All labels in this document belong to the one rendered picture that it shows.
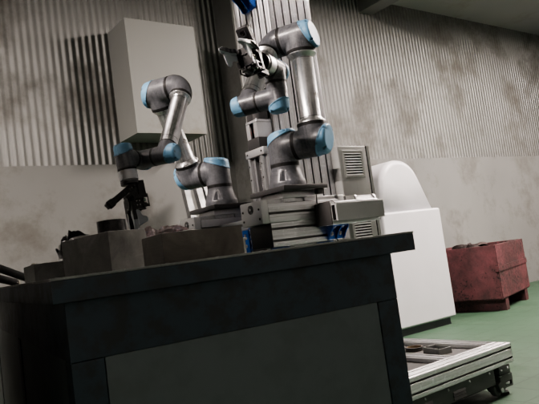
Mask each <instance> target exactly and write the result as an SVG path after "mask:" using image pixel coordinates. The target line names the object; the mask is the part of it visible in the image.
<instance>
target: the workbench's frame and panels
mask: <svg viewBox="0 0 539 404"><path fill-rule="evenodd" d="M410 250H415V242H414V237H413V233H407V234H401V235H395V236H384V237H377V238H371V239H365V240H354V241H347V242H342V243H335V244H324V245H318V246H312V247H305V248H294V249H288V250H282V251H276V252H264V253H258V254H252V255H246V256H239V257H229V258H222V259H216V260H210V261H198V262H193V263H187V264H180V265H169V266H163V267H156V268H150V269H139V270H133V271H127V272H121V273H109V274H104V275H97V276H91V277H80V278H73V279H67V280H61V281H50V282H44V283H38V284H32V285H23V286H17V287H11V288H6V289H0V404H413V401H412V396H411V385H410V380H409V374H408V369H407V359H406V354H405V348H404V343H403V332H402V327H401V321H400V316H399V306H398V301H397V299H396V298H397V293H396V288H395V278H394V273H393V267H392V262H391V253H399V252H404V251H410Z"/></svg>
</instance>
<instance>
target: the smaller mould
mask: <svg viewBox="0 0 539 404"><path fill-rule="evenodd" d="M142 246H143V253H144V266H149V265H161V264H166V263H174V262H180V261H191V260H198V259H204V258H210V257H222V256H228V255H234V254H241V253H245V249H244V242H243V236H242V230H241V225H234V226H227V227H219V228H204V229H197V230H189V231H181V232H166V233H161V234H158V235H155V236H150V237H147V238H144V239H142Z"/></svg>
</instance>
